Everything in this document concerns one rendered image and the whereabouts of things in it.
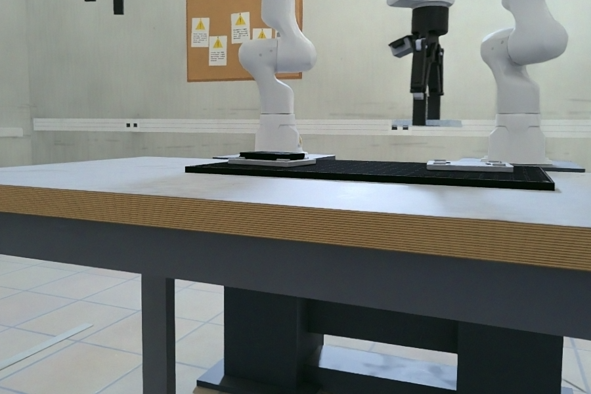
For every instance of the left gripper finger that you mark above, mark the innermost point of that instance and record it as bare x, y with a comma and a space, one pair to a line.
434, 89
418, 79

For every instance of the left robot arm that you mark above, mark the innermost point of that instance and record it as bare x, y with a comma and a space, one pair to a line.
536, 37

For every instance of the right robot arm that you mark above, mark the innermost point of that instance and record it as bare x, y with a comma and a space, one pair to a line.
263, 58

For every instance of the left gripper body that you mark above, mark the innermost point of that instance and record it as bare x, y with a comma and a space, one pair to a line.
429, 22

